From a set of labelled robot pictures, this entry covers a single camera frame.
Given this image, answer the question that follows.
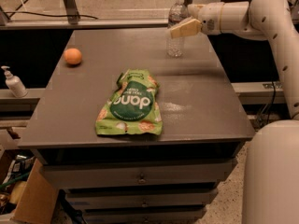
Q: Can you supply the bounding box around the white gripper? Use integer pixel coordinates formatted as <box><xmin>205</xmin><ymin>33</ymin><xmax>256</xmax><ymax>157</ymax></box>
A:
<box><xmin>169</xmin><ymin>2</ymin><xmax>223</xmax><ymax>38</ymax></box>

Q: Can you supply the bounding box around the clear plastic water bottle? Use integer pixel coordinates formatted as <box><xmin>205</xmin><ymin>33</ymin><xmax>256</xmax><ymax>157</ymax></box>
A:
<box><xmin>166</xmin><ymin>0</ymin><xmax>188</xmax><ymax>58</ymax></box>

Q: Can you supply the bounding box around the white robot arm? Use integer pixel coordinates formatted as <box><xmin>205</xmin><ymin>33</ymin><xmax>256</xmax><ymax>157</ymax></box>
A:
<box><xmin>167</xmin><ymin>0</ymin><xmax>299</xmax><ymax>224</ymax></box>

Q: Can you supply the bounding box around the white pump dispenser bottle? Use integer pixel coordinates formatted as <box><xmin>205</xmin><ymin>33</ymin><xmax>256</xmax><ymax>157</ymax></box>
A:
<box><xmin>1</xmin><ymin>65</ymin><xmax>27</xmax><ymax>98</ymax></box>

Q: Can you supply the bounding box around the green chip bag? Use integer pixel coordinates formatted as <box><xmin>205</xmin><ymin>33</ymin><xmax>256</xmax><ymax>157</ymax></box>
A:
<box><xmin>95</xmin><ymin>69</ymin><xmax>163</xmax><ymax>135</ymax></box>

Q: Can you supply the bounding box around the orange fruit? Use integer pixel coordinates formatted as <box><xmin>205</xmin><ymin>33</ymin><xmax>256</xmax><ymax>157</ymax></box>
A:
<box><xmin>64</xmin><ymin>49</ymin><xmax>82</xmax><ymax>65</ymax></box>

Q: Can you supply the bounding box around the grey drawer cabinet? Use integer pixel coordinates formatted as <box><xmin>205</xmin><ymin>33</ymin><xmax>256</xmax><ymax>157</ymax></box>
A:
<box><xmin>21</xmin><ymin>28</ymin><xmax>254</xmax><ymax>224</ymax></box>

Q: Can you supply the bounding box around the top drawer knob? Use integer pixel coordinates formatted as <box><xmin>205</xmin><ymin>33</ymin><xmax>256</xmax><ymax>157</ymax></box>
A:
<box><xmin>137</xmin><ymin>175</ymin><xmax>147</xmax><ymax>184</ymax></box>

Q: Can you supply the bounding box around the cardboard box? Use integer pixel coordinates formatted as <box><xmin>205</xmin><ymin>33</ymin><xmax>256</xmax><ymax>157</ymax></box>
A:
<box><xmin>0</xmin><ymin>160</ymin><xmax>58</xmax><ymax>224</ymax></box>

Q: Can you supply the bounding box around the black cable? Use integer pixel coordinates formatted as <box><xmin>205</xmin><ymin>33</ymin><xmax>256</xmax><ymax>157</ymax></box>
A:
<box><xmin>4</xmin><ymin>10</ymin><xmax>99</xmax><ymax>21</ymax></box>

